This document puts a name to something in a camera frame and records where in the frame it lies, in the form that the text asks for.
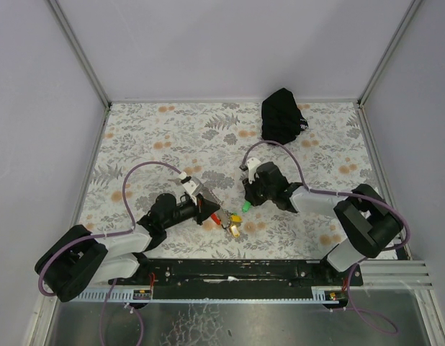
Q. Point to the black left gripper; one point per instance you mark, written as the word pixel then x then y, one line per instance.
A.
pixel 199 211

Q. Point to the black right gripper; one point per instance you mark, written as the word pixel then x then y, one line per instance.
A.
pixel 251 194

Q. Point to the green key tag with key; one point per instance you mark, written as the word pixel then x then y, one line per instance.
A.
pixel 246 207

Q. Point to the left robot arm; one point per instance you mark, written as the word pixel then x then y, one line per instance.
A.
pixel 80 258

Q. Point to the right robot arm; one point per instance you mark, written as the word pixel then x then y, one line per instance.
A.
pixel 368 222

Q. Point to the red key tag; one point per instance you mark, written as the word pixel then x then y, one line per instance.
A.
pixel 216 219

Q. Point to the black folded cloth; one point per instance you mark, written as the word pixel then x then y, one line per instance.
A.
pixel 282 120

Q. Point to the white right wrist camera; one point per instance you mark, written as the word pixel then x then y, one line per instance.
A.
pixel 249 167

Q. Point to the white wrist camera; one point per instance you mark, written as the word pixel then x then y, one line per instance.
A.
pixel 249 167
pixel 191 185

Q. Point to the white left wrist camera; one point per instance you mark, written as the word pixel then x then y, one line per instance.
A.
pixel 191 185

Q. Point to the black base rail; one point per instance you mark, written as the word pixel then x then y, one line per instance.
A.
pixel 247 274

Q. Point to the white slotted cable duct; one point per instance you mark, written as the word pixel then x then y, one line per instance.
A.
pixel 213 294

